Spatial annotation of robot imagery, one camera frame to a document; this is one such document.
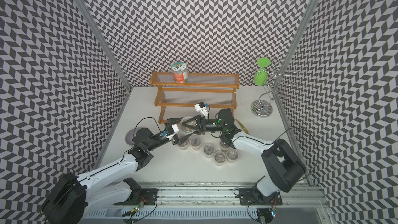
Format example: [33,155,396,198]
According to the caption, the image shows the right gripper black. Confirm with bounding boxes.
[182,116,226,135]

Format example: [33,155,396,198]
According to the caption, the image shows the green plastic wine glass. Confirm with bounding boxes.
[254,58,271,86]

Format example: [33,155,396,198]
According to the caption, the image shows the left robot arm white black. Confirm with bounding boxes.
[41,118,182,224]

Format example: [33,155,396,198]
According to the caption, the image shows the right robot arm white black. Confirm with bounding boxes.
[181,108,307,204]

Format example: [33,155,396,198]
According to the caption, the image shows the lilac bowl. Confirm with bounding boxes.
[125,127,141,146]

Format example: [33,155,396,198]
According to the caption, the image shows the wooden two-tier shelf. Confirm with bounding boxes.
[150,72,240,123]

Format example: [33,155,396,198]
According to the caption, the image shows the tall seed jar orange label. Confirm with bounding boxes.
[171,62,188,84]

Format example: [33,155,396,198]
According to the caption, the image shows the seed cup red label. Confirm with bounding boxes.
[190,136,202,150]

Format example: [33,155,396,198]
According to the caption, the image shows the green label seed cup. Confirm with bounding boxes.
[180,116,196,133]

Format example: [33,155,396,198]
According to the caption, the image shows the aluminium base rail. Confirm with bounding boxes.
[81,183,335,224]

